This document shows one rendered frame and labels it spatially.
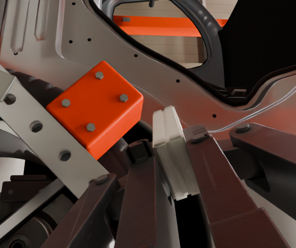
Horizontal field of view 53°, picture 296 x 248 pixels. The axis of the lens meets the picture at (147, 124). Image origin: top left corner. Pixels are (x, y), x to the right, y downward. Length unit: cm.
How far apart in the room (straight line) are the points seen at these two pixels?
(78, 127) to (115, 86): 6
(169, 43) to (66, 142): 583
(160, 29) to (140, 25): 25
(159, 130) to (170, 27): 368
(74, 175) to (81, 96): 9
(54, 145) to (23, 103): 6
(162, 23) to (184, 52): 229
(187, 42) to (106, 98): 588
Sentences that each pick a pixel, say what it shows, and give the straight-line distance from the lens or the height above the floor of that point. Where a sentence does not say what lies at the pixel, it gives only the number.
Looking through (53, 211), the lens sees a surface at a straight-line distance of 88.
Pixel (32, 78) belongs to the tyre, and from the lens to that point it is 47.
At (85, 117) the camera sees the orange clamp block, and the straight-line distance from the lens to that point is 33.
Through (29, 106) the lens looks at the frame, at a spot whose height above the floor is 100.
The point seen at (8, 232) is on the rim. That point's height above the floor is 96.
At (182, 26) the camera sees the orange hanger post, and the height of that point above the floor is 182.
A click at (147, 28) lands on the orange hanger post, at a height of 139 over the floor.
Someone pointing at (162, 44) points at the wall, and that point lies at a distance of 609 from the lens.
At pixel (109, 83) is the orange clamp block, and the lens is 35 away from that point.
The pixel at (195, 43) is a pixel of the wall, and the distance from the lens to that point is 623.
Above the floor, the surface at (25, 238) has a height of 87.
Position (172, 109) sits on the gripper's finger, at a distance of 19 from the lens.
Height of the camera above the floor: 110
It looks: 5 degrees up
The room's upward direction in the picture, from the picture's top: 90 degrees clockwise
